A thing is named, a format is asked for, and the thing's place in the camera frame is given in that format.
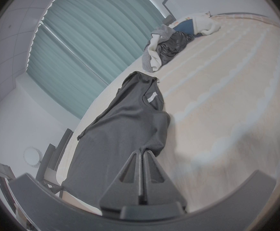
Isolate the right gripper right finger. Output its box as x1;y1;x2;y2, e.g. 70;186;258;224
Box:
143;150;188;213

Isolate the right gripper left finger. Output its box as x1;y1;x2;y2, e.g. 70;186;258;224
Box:
99;150;143;213

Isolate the black T-shirt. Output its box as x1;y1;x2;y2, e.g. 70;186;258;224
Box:
62;71;171;203

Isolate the bed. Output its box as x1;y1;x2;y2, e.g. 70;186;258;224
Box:
59;0;280;216

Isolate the pile of clothes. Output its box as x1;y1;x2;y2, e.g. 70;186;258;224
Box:
141;12;221;72

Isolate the black chest of drawers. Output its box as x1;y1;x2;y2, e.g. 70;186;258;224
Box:
36;128;74;177

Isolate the blue-green curtain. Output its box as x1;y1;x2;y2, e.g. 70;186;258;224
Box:
42;0;176;85
25;24;109;120

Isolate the grey bedside table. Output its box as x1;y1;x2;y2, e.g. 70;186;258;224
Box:
163;13;174;26

